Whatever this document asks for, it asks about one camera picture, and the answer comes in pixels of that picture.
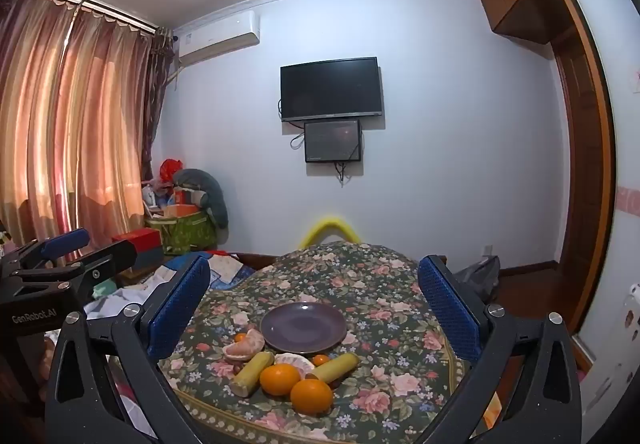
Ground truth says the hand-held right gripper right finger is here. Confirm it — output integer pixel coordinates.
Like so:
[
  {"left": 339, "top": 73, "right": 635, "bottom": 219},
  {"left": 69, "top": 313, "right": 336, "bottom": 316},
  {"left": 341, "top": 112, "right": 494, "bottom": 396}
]
[{"left": 417, "top": 254, "right": 583, "bottom": 444}]

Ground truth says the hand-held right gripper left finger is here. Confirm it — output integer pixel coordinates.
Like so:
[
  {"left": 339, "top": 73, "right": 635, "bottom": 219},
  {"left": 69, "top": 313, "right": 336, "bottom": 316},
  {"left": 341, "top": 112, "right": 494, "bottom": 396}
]
[{"left": 44, "top": 254, "right": 221, "bottom": 444}]

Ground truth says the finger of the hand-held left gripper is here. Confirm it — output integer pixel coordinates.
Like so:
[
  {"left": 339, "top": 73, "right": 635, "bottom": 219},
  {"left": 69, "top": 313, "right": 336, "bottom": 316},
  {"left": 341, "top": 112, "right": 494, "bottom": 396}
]
[
  {"left": 14, "top": 240, "right": 138, "bottom": 297},
  {"left": 0, "top": 228, "right": 91, "bottom": 275}
]

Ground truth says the peeled pomelo segment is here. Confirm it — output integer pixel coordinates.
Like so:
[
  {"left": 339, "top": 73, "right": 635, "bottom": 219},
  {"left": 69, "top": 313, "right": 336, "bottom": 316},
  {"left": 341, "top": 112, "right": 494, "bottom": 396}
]
[
  {"left": 222, "top": 329, "right": 266, "bottom": 362},
  {"left": 274, "top": 352, "right": 317, "bottom": 381}
]

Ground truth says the yellow-green sugarcane piece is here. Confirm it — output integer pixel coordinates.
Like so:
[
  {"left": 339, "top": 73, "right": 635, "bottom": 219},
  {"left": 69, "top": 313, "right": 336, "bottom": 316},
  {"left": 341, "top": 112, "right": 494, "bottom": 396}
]
[
  {"left": 312, "top": 353, "right": 361, "bottom": 384},
  {"left": 231, "top": 352, "right": 276, "bottom": 396}
]

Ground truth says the large orange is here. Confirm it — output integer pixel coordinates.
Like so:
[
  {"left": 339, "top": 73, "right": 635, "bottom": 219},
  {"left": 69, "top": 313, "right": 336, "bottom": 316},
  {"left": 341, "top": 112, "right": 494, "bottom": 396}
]
[
  {"left": 260, "top": 364, "right": 302, "bottom": 397},
  {"left": 290, "top": 378, "right": 334, "bottom": 415}
]

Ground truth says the purple plate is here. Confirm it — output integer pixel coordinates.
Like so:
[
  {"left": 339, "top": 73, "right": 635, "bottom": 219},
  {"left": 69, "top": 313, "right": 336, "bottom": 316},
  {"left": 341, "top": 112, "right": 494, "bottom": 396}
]
[{"left": 260, "top": 302, "right": 347, "bottom": 356}]

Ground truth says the red box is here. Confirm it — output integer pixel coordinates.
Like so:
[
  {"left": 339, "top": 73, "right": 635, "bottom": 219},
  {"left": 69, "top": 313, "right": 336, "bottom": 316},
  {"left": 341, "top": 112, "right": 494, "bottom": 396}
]
[{"left": 111, "top": 229, "right": 163, "bottom": 257}]

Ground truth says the white cloth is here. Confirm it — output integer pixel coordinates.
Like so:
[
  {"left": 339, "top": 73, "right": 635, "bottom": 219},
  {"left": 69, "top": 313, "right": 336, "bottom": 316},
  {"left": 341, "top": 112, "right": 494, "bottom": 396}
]
[{"left": 85, "top": 269, "right": 176, "bottom": 320}]

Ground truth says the grey bag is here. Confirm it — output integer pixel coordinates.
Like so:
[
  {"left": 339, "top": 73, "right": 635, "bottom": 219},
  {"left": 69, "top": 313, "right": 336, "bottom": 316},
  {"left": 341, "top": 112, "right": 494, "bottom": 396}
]
[{"left": 452, "top": 254, "right": 501, "bottom": 302}]

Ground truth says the dark blue box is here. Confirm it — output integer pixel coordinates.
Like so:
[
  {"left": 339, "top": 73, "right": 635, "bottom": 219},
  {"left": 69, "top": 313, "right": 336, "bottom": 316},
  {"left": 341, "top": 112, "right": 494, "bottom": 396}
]
[{"left": 135, "top": 249, "right": 163, "bottom": 270}]

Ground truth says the blue patchwork quilt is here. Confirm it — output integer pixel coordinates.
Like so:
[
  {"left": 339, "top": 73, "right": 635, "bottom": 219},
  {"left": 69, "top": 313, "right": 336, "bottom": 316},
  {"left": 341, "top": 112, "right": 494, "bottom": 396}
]
[{"left": 165, "top": 249, "right": 281, "bottom": 292}]

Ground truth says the green storage box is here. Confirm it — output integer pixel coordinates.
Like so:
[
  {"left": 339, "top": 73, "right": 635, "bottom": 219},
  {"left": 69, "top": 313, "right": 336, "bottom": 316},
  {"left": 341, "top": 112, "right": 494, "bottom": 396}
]
[{"left": 145, "top": 209, "right": 218, "bottom": 255}]

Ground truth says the orange cardboard box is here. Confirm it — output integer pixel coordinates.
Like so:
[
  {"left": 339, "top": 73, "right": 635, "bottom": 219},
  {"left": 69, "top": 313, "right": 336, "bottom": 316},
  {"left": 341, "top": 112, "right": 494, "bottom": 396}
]
[{"left": 162, "top": 204, "right": 201, "bottom": 220}]

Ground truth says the floral blanket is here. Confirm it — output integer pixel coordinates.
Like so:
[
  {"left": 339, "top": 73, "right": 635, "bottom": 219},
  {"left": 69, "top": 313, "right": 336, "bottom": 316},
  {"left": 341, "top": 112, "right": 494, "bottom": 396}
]
[{"left": 157, "top": 241, "right": 473, "bottom": 444}]

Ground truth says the pink sheer curtain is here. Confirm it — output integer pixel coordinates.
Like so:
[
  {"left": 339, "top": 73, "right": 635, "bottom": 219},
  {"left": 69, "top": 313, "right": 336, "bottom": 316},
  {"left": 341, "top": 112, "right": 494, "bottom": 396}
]
[{"left": 0, "top": 0, "right": 151, "bottom": 250}]

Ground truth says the grey plush toy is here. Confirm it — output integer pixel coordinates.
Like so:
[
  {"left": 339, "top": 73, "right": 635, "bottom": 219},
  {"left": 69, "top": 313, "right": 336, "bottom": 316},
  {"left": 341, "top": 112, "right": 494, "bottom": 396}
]
[{"left": 172, "top": 169, "right": 230, "bottom": 229}]

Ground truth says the patterned brown curtain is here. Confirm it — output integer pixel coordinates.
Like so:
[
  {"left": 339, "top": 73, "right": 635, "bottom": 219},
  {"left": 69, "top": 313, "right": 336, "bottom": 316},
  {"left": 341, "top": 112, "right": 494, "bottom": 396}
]
[{"left": 140, "top": 26, "right": 177, "bottom": 185}]

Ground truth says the small black monitor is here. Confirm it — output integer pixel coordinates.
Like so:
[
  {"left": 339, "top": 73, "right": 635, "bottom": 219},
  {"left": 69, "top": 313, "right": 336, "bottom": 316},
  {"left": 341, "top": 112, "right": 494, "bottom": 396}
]
[{"left": 303, "top": 119, "right": 363, "bottom": 164}]

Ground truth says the wooden door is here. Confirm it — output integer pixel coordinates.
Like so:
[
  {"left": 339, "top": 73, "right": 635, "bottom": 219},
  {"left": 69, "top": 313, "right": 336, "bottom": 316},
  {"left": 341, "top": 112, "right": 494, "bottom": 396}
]
[{"left": 545, "top": 0, "right": 616, "bottom": 340}]

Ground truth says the white wardrobe door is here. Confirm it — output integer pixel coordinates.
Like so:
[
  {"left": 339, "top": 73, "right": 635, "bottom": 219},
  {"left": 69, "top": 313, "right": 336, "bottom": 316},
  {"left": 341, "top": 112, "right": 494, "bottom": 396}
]
[{"left": 557, "top": 0, "right": 640, "bottom": 425}]

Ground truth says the white air conditioner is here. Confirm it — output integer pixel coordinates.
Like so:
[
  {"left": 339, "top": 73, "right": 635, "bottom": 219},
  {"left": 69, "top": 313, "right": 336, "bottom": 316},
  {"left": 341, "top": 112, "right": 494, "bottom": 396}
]
[{"left": 174, "top": 10, "right": 262, "bottom": 67}]

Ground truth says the black television cable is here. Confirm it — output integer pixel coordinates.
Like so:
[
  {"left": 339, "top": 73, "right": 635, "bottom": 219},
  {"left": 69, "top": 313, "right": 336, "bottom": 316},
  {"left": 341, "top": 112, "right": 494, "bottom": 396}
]
[{"left": 277, "top": 99, "right": 306, "bottom": 150}]

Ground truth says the black wall television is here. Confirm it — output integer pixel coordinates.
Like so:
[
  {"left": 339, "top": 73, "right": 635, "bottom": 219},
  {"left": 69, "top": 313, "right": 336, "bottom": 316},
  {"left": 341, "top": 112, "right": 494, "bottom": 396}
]
[{"left": 280, "top": 56, "right": 385, "bottom": 123}]

